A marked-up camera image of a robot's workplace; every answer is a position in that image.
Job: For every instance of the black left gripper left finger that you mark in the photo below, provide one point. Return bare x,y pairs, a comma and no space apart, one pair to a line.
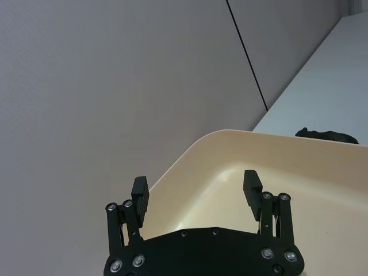
118,227

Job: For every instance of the shallow cream tray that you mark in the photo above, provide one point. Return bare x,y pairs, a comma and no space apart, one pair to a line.
316,178

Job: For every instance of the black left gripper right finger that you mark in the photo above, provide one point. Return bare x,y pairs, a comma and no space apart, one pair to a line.
283,218

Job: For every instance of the black crumpled cloth lump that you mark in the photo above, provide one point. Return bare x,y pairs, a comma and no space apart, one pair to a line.
327,136

